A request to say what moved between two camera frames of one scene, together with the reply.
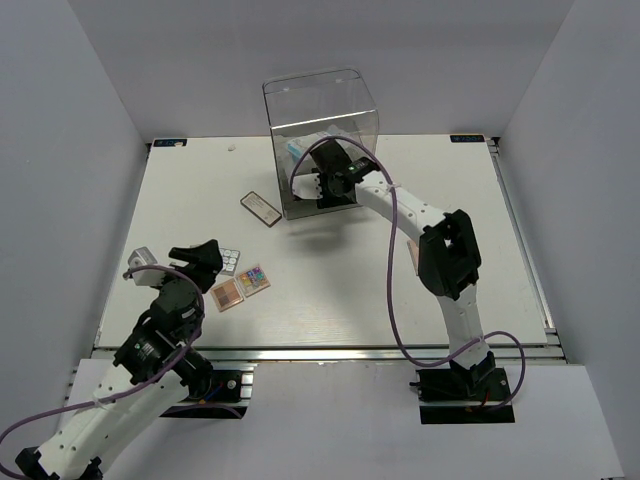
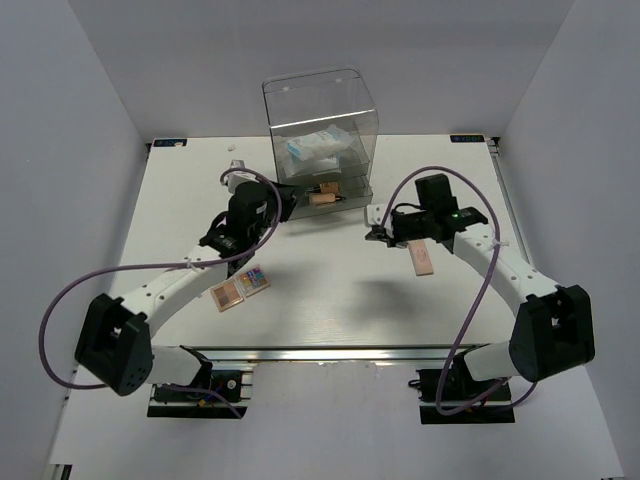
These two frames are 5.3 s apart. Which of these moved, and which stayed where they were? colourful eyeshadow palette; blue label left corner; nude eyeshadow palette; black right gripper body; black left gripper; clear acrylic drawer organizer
Moved: black left gripper; black right gripper body
Stayed: nude eyeshadow palette; clear acrylic drawer organizer; blue label left corner; colourful eyeshadow palette
